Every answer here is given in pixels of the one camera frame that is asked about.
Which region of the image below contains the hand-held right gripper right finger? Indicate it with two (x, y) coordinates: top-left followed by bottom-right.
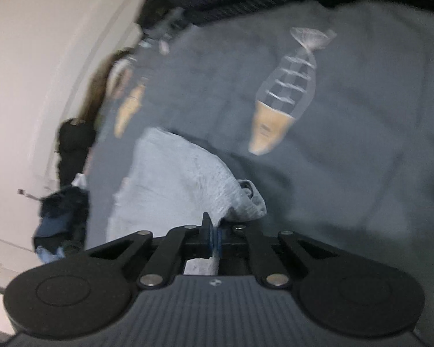
(214, 224), (342, 290)

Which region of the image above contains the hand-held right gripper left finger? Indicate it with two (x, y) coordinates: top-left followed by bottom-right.
(89, 211), (214, 290)

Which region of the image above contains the grey t-shirt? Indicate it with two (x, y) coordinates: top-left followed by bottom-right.
(105, 126), (268, 275)

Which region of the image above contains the pile of dark clothes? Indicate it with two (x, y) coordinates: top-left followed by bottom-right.
(32, 186), (89, 250)

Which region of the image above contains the stack of folded dark clothes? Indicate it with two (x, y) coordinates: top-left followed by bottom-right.
(135, 0), (210, 55)

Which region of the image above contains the grey printed quilt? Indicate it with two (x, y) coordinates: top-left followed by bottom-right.
(83, 0), (434, 286)

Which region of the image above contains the light blue garment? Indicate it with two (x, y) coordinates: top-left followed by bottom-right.
(36, 244), (67, 264)

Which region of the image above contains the black jacket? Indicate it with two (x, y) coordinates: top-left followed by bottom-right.
(56, 117), (98, 189)

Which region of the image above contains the cream pillow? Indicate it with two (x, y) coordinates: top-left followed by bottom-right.
(106, 56), (136, 98)

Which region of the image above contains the brown coat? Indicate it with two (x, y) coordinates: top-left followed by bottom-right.
(78, 49), (138, 127)

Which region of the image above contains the white wardrobe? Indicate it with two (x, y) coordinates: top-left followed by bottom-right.
(0, 233), (37, 340)

